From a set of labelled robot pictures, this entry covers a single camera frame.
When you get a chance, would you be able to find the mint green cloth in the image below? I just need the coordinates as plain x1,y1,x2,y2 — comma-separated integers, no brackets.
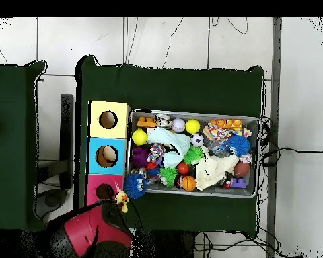
147,126,192,169

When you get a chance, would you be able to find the purple spiky monster toy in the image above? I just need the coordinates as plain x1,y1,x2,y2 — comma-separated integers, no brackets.
131,146,150,169

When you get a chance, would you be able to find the orange basketball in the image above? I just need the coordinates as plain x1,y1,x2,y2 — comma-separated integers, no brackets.
181,175,196,192

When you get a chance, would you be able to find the plain yellow ball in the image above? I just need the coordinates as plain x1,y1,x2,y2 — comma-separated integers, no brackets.
184,118,201,134

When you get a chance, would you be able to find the grey floor rail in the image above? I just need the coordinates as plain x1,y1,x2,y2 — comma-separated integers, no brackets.
266,17,283,258

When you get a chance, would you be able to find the yellow plush duck toy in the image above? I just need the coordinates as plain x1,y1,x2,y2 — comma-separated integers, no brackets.
114,189,131,214

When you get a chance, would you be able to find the red rubber ball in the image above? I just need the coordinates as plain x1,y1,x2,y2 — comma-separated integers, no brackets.
176,161,190,176

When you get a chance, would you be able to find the orange four-stud building block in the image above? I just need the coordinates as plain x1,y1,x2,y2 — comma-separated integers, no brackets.
209,118,244,130

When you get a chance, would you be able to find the blue spiky monster toy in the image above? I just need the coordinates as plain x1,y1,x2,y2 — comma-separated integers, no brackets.
122,173,148,200

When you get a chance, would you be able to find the brown football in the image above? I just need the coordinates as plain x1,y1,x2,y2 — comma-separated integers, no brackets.
233,161,250,179

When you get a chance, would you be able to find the yellow tennis ball with handle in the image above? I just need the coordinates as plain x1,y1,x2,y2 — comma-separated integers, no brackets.
131,128,148,147

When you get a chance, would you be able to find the blue spiky ball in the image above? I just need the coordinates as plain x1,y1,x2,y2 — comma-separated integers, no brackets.
227,134,252,157

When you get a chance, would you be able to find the black and white soccer ball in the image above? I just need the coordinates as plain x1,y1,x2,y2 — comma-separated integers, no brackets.
190,133,205,148

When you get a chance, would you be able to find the wooden box with three holes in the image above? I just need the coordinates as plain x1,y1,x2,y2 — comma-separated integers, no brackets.
85,100,131,206

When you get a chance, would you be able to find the black stand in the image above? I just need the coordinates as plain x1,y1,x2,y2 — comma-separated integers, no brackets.
37,93,74,189

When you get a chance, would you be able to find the white baseball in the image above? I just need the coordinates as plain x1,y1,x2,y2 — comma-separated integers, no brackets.
171,118,186,134

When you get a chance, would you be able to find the dark green tablecloth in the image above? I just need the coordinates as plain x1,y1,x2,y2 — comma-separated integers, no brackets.
73,54,266,239

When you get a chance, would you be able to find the grey stand foot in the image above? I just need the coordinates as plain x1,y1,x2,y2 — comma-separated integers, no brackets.
36,189,68,218

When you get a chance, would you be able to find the side table with green cloth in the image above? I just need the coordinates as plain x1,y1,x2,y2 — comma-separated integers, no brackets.
0,60,51,232

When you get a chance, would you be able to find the clear mesh bin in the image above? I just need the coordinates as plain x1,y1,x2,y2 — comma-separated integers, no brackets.
125,108,261,199

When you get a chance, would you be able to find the black power cable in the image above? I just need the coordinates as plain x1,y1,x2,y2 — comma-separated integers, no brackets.
260,146,323,162

